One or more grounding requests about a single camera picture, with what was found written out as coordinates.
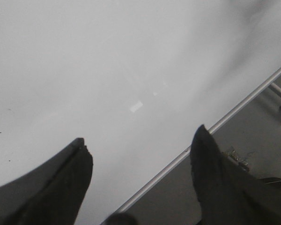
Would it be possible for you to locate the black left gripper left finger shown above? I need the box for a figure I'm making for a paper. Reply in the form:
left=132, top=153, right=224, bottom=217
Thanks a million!
left=0, top=138, right=93, bottom=225

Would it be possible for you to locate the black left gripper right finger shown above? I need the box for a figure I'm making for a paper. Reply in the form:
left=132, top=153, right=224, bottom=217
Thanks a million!
left=190, top=125, right=281, bottom=225

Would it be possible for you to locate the crumpled debris on floor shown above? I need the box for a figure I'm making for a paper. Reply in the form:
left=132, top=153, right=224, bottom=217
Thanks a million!
left=222, top=146, right=256, bottom=172

